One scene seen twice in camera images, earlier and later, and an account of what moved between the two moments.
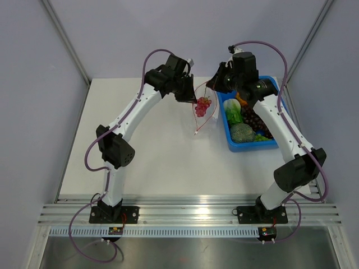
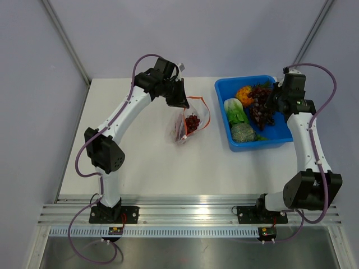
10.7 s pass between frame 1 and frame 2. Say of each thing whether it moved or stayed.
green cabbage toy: stayed
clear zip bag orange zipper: moved
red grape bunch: moved
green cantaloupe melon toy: stayed
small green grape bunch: stayed
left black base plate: stayed
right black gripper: moved
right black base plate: stayed
